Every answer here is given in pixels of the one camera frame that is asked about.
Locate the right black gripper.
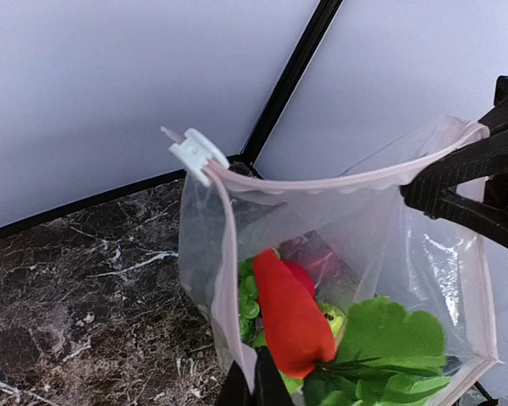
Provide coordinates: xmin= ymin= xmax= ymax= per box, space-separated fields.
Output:
xmin=400 ymin=75 xmax=508 ymax=249

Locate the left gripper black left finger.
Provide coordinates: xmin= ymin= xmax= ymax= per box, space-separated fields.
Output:
xmin=214 ymin=362 xmax=252 ymax=406

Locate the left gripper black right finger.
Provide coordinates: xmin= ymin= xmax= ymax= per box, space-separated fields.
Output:
xmin=254 ymin=348 xmax=292 ymax=406

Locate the green grapes bunch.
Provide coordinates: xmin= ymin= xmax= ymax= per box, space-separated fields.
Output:
xmin=238 ymin=259 xmax=261 ymax=343

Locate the orange carrot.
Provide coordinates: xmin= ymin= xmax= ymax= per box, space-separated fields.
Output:
xmin=253 ymin=250 xmax=450 ymax=405

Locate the clear zip top bag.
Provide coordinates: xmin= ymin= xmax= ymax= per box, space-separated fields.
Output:
xmin=169 ymin=117 xmax=499 ymax=405

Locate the right black frame post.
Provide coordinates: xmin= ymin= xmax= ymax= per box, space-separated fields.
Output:
xmin=240 ymin=0 xmax=343 ymax=167

